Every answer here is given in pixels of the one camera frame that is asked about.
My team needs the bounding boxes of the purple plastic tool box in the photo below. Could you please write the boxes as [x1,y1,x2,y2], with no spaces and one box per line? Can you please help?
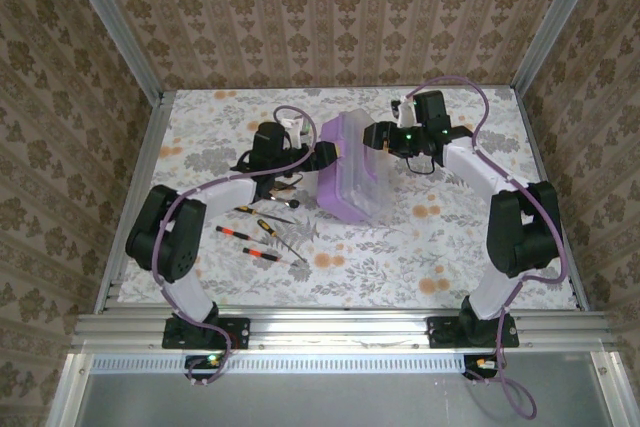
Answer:
[316,109,394,224]

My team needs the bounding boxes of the yellow black handled pliers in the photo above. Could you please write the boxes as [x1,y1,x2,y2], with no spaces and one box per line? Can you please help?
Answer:
[263,172,305,212]

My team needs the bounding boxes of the yellow black screwdriver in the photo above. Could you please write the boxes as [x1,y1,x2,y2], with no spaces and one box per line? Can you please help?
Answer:
[234,204,297,226]
[255,218,310,264]

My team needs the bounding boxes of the red black slim screwdriver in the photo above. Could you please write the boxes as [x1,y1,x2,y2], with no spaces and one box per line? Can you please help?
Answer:
[215,224,271,247]
[242,246,301,267]

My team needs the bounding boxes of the floral printed tablecloth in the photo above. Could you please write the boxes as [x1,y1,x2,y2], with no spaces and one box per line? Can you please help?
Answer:
[117,86,582,309]

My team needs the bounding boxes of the long aluminium base beam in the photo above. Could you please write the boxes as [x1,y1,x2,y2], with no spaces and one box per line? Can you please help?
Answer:
[69,310,617,352]

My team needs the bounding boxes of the grey metal shelf panel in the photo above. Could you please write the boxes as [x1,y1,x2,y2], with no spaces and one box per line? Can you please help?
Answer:
[47,350,640,427]

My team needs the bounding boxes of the right aluminium side rail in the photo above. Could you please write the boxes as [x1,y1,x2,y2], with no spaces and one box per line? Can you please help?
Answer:
[514,89,591,313]

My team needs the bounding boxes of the aluminium side rail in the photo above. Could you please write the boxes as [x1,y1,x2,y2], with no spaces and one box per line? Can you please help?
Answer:
[94,91,176,316]
[514,89,591,313]

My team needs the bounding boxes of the left aluminium side rail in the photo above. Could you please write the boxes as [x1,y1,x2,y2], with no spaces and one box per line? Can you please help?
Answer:
[94,91,176,316]

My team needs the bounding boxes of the right aluminium corner post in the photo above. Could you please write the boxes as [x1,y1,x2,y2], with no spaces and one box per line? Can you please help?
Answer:
[512,0,609,93]

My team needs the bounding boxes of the aluminium corner post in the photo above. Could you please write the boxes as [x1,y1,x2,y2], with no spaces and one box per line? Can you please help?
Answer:
[56,0,165,101]
[512,0,609,93]

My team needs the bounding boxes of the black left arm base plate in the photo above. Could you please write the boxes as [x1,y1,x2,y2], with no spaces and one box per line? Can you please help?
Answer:
[162,315,252,351]

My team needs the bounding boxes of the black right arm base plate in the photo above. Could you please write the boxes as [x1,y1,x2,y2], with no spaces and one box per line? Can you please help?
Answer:
[426,315,521,350]

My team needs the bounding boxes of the left aluminium corner post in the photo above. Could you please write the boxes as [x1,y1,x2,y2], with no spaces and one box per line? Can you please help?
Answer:
[56,0,165,101]

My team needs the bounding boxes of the slotted grey cable duct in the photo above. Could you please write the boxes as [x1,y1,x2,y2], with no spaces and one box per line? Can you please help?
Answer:
[89,354,474,374]

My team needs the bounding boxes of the aluminium frame strut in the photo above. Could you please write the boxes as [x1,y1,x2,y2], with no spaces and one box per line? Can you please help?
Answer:
[589,350,632,427]
[47,351,94,427]

